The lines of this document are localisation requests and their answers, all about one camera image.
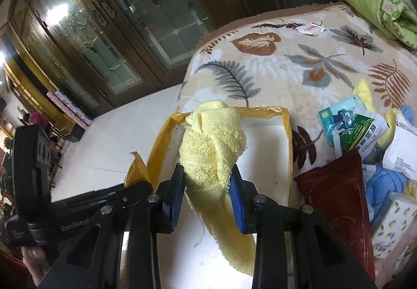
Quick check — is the black speaker box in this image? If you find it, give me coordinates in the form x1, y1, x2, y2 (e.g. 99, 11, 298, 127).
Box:
70, 124, 84, 143

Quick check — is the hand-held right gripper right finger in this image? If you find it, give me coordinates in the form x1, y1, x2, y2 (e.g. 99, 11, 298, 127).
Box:
230, 165, 378, 289

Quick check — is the small white sachet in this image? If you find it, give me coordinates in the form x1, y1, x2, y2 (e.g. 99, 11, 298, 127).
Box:
295, 23, 326, 36

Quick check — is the blue towel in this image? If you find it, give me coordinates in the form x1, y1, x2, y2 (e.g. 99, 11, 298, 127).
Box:
364, 106, 417, 214

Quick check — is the leaf printed blanket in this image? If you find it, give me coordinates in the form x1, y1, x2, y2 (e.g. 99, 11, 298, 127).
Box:
182, 4, 417, 289

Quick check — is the white plastic packet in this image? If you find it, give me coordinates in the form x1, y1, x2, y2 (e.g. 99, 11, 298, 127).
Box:
383, 113, 417, 179

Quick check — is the green cartoon print packet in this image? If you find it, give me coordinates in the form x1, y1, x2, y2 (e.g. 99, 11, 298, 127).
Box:
318, 96, 390, 159

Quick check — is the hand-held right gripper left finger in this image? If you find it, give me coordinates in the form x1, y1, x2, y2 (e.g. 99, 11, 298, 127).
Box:
37, 163, 186, 289

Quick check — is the stack of printed boxes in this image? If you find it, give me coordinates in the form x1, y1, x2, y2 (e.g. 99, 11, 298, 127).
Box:
46, 90, 93, 130

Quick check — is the lemon print tissue pack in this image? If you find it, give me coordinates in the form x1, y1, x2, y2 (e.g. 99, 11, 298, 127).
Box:
371, 193, 417, 258

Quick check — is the pale yellow towel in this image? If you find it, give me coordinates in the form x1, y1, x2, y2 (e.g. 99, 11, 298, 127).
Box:
179, 100, 258, 276

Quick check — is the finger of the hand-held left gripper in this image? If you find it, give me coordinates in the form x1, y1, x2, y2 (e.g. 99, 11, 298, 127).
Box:
96, 181, 154, 209

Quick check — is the dark red pouch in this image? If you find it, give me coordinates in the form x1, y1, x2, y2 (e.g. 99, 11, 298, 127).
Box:
293, 149, 378, 289

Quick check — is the person's left hand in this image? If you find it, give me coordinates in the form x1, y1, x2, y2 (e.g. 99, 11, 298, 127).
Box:
22, 246, 49, 289

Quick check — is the yellow cloth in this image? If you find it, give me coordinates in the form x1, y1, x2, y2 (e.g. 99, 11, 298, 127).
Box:
353, 79, 400, 149

